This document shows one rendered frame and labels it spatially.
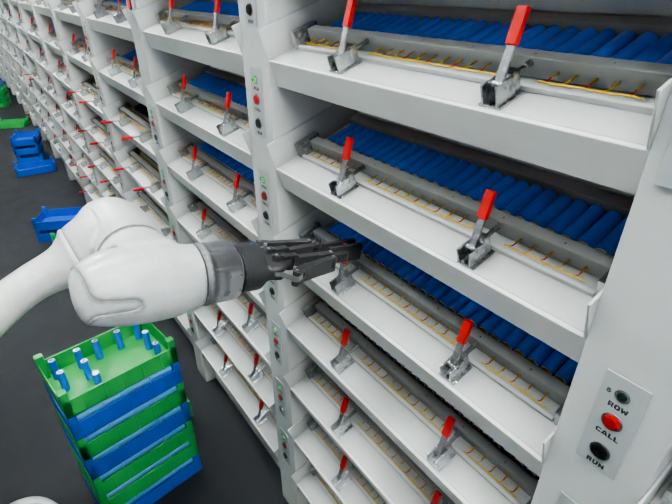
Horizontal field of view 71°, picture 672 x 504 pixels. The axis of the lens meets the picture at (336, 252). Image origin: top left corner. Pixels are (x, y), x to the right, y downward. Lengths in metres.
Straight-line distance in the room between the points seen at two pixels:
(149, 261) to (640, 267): 0.52
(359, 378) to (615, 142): 0.66
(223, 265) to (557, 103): 0.44
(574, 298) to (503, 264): 0.09
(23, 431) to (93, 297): 1.56
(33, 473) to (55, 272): 1.30
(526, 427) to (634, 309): 0.25
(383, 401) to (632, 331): 0.52
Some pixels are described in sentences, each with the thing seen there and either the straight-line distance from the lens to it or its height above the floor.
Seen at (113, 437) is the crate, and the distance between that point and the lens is 1.50.
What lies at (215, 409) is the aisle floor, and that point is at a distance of 1.96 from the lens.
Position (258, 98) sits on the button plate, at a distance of 0.91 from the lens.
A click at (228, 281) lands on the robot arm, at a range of 0.67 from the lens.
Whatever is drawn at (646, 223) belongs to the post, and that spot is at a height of 1.25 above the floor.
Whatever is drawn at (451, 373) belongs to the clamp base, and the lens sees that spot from 0.69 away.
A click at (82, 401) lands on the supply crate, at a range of 1.38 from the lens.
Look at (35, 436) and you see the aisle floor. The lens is 2.12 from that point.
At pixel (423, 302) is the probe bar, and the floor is 0.97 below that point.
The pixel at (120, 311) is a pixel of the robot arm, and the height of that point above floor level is 1.07.
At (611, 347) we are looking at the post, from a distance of 0.52.
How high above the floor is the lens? 1.42
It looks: 30 degrees down
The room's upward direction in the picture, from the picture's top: straight up
